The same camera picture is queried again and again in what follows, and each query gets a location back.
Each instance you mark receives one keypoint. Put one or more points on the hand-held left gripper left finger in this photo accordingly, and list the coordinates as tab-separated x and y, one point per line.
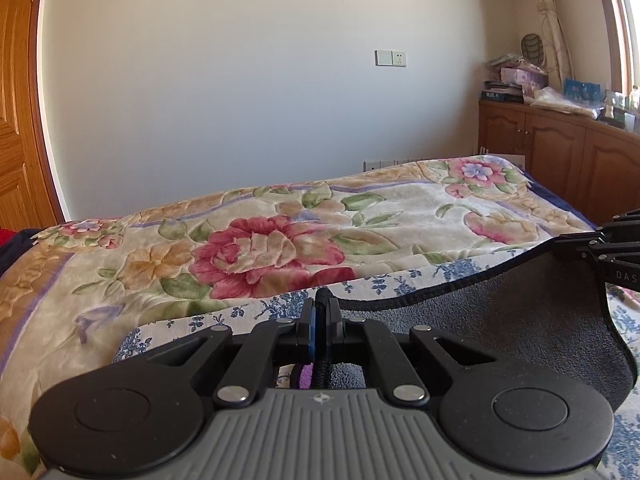
311	327

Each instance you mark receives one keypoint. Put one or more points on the grey towel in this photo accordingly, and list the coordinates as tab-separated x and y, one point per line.
500	305

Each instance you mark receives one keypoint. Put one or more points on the stack of books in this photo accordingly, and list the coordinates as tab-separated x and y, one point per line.
500	92

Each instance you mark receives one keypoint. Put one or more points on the blue picture box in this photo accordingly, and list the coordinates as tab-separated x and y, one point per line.
581	91

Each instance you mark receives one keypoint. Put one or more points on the white plastic bag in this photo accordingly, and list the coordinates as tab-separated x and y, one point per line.
562	102

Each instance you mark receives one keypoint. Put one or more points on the wooden door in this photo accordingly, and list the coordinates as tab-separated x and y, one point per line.
17	110

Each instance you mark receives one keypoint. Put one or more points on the wooden cabinet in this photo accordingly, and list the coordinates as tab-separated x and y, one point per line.
555	150

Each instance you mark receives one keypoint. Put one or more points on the green hand fan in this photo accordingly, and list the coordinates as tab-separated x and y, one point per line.
533	49

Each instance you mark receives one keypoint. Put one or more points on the white wall socket strip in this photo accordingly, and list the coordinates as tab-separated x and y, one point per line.
387	163

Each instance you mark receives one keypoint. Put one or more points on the blue floral bed sheet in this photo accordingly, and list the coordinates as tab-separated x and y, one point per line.
240	312

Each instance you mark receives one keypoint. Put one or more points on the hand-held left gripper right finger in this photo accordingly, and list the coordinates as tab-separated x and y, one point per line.
325	327

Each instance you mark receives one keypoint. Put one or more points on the red cloth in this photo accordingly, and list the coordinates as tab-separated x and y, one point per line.
7	237

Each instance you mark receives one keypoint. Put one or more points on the floral plush blanket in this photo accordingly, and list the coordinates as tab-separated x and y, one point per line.
250	250

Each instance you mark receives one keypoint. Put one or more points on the pink box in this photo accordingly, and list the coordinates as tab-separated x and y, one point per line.
522	77

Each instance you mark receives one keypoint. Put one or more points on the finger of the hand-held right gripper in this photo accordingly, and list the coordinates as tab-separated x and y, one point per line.
575	247
620	225

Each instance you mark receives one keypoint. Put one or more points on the white wall switch plate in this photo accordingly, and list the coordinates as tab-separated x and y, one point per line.
390	58

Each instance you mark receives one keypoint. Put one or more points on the wooden window frame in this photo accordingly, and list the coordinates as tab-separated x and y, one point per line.
617	25

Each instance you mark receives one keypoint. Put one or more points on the floral curtain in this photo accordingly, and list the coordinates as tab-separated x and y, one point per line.
550	20

